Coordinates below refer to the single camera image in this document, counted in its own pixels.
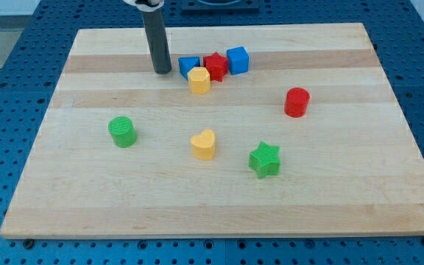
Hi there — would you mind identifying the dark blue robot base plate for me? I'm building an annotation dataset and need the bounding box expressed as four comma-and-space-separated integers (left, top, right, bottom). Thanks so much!
179, 0, 260, 13

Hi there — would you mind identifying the yellow hexagon block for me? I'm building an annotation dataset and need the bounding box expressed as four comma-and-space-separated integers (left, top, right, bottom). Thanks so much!
188, 67, 211, 95

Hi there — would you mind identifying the wooden board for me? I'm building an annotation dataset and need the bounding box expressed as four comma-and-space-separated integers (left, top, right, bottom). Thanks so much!
0, 23, 424, 239

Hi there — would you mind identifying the red cylinder block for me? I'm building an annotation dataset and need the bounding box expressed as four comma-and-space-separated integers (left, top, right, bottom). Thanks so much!
284, 88, 311, 118

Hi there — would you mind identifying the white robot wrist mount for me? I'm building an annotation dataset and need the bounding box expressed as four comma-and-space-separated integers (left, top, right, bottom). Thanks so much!
123, 0, 164, 9

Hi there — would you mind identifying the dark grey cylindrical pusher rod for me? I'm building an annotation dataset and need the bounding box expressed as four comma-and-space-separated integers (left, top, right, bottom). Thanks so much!
142, 9, 172, 74

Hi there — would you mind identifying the blue cube block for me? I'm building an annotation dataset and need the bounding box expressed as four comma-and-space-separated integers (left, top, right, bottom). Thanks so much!
226, 46, 250, 75

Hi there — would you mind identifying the yellow heart block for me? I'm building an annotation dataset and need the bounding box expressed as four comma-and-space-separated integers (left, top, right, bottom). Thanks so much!
190, 129, 216, 160

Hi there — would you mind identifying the green cylinder block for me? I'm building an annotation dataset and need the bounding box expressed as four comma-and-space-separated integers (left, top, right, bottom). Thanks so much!
108, 116, 137, 148

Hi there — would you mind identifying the green star block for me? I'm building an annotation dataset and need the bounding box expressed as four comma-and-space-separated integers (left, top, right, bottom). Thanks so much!
248, 141, 280, 179

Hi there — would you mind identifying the red star block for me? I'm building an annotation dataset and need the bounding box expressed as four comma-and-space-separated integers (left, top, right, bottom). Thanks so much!
203, 52, 228, 82

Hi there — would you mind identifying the blue triangular block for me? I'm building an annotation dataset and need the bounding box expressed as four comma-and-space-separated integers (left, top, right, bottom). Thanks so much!
178, 56, 200, 80

